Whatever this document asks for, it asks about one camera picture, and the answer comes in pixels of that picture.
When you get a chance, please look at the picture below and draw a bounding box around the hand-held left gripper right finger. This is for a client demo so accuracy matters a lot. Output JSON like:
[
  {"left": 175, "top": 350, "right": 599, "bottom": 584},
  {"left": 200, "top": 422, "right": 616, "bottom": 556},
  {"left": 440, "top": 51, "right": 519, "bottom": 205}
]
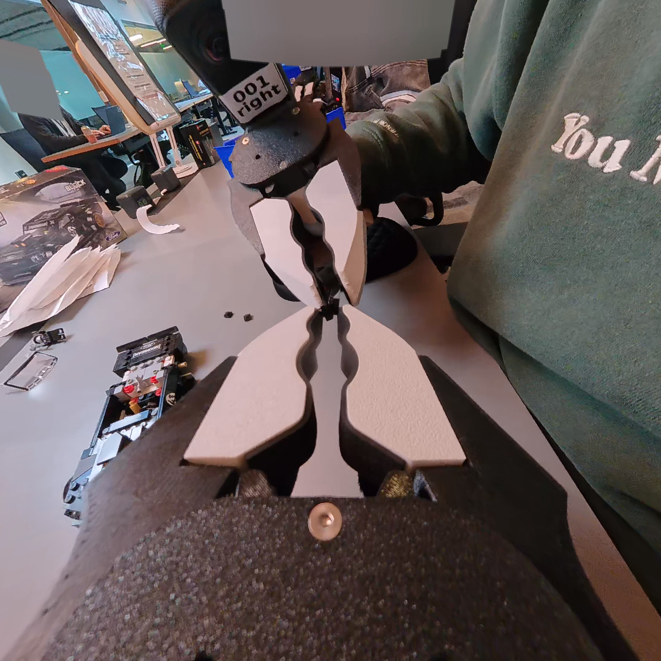
[{"left": 341, "top": 306, "right": 468, "bottom": 471}]

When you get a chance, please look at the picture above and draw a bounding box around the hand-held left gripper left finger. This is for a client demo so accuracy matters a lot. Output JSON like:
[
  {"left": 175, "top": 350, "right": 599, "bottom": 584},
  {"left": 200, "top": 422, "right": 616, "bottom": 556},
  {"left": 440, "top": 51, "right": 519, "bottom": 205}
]
[{"left": 184, "top": 308, "right": 319, "bottom": 471}]

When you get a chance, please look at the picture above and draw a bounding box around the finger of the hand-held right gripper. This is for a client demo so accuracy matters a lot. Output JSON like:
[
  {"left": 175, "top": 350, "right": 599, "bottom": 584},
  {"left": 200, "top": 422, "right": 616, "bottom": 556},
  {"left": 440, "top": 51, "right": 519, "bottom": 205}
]
[
  {"left": 307, "top": 160, "right": 368, "bottom": 307},
  {"left": 251, "top": 191, "right": 323, "bottom": 307}
]

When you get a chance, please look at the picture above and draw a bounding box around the black lego car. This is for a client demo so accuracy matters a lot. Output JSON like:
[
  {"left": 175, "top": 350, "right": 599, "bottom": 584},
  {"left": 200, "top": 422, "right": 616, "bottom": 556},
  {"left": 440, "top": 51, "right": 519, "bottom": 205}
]
[{"left": 62, "top": 328, "right": 197, "bottom": 522}]

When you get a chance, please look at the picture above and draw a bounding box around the clear lego windshield piece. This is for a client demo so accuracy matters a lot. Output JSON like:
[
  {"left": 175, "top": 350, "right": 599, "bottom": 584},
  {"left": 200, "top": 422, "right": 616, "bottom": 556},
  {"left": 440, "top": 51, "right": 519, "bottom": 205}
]
[{"left": 3, "top": 352, "right": 60, "bottom": 391}]

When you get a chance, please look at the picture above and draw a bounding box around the lego set box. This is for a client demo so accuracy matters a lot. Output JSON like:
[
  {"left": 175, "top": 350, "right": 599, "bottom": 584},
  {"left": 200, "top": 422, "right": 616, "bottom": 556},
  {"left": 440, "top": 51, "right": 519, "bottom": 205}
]
[{"left": 0, "top": 166, "right": 130, "bottom": 285}]

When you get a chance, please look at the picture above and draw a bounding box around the blue plastic bin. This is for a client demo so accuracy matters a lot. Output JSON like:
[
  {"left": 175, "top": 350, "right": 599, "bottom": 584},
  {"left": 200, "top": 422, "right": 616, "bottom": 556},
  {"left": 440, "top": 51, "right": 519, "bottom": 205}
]
[{"left": 214, "top": 98, "right": 347, "bottom": 176}]

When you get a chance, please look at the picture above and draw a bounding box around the small dark box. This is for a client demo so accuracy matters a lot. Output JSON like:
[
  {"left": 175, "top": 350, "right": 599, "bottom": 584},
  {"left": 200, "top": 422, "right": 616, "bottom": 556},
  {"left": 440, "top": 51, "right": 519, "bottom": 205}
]
[{"left": 178, "top": 119, "right": 220, "bottom": 169}]

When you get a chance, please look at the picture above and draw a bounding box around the white booklet stand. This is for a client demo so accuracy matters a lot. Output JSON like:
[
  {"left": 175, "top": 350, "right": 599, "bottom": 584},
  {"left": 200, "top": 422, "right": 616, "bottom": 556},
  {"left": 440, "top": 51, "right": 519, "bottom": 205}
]
[{"left": 47, "top": 0, "right": 185, "bottom": 171}]

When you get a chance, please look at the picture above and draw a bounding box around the white ring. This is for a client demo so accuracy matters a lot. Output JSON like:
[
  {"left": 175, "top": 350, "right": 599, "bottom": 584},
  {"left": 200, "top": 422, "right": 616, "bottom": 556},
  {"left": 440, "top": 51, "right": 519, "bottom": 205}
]
[{"left": 137, "top": 207, "right": 181, "bottom": 236}]

